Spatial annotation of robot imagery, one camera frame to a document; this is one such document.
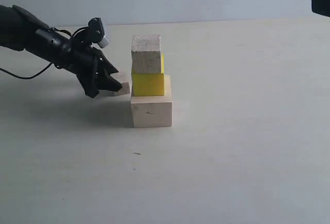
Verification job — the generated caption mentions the medium wooden cube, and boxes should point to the medium wooden cube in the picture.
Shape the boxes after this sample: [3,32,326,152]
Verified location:
[131,35,161,74]

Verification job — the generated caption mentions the small wooden cube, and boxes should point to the small wooden cube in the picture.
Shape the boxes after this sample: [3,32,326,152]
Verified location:
[111,72,131,97]

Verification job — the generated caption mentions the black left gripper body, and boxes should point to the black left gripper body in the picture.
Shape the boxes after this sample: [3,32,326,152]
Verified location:
[55,47,103,97]

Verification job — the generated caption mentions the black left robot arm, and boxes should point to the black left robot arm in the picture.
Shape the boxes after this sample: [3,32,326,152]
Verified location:
[1,5,122,98]

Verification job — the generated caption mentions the yellow cube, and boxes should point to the yellow cube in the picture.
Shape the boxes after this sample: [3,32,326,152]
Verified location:
[131,53,165,97]

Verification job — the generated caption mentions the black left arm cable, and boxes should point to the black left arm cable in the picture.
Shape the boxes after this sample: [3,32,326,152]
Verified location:
[0,62,54,80]

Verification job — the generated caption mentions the large pale wooden cube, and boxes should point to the large pale wooden cube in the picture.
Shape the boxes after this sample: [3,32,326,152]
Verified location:
[130,75,173,128]

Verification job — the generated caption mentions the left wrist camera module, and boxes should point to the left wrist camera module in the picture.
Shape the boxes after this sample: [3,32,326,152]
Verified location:
[71,18,110,49]

